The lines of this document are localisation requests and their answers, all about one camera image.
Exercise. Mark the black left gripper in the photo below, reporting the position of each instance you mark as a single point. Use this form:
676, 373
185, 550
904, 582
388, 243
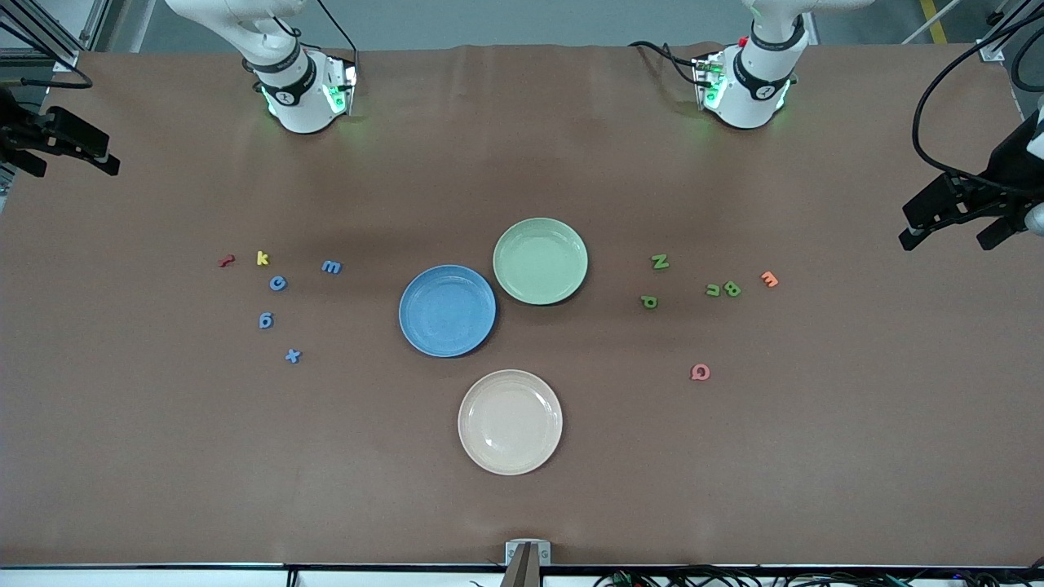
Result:
1008, 161

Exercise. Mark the orange foam letter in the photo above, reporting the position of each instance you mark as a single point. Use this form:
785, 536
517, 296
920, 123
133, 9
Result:
769, 280

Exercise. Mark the pink foam letter Q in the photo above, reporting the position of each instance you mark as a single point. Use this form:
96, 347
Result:
693, 372

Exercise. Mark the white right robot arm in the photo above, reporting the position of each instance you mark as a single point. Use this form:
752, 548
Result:
298, 98

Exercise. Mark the green foam letter N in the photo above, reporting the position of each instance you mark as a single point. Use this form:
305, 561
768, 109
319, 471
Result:
659, 262

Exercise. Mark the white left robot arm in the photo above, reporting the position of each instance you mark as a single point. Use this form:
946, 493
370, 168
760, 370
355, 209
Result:
754, 90

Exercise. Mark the blue foam letter c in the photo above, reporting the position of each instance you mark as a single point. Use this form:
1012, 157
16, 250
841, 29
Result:
272, 283

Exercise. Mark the green foam letter B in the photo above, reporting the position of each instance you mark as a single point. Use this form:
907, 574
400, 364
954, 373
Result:
732, 288

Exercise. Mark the green foam letter P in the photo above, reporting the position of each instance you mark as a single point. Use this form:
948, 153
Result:
649, 302

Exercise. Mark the white table edge rail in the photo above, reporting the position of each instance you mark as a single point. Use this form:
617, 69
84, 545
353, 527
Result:
163, 579

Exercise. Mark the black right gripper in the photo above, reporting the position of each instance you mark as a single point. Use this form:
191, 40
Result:
18, 130

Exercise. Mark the green plate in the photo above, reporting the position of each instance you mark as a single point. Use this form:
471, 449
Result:
540, 261

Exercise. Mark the blue plate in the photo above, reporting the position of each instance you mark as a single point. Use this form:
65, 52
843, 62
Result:
447, 311

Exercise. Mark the blue foam letter g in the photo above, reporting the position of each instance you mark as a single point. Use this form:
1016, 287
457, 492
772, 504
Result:
266, 320

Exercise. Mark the beige plate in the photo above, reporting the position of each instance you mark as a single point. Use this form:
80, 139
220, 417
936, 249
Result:
510, 422

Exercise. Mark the aluminium frame post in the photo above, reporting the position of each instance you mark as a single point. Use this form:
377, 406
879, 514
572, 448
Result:
991, 50
41, 57

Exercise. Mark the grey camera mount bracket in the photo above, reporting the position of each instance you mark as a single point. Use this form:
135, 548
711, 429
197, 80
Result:
528, 571

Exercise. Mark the brown table cover sheet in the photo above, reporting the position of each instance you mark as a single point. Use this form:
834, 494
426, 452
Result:
522, 505

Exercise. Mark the blue foam letter m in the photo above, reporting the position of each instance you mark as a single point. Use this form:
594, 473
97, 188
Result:
331, 267

